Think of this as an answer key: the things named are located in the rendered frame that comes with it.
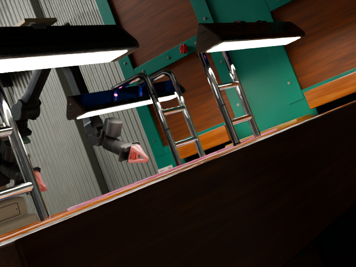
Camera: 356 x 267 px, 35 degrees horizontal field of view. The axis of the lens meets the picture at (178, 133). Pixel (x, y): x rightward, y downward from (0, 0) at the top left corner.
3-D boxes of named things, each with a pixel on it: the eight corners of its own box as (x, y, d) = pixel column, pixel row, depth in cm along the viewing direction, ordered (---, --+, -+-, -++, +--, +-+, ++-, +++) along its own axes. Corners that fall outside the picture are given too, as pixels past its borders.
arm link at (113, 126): (103, 138, 228) (87, 141, 221) (107, 111, 224) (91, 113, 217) (124, 149, 221) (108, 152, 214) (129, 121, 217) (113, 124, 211)
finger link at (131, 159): (157, 149, 212) (138, 141, 217) (146, 152, 207) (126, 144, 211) (154, 166, 214) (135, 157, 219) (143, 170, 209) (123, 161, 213)
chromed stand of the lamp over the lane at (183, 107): (148, 205, 202) (104, 89, 204) (179, 191, 218) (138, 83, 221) (189, 192, 191) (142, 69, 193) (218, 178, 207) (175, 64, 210)
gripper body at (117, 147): (141, 142, 217) (126, 136, 220) (124, 147, 208) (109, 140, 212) (138, 158, 219) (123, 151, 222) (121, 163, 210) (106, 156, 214)
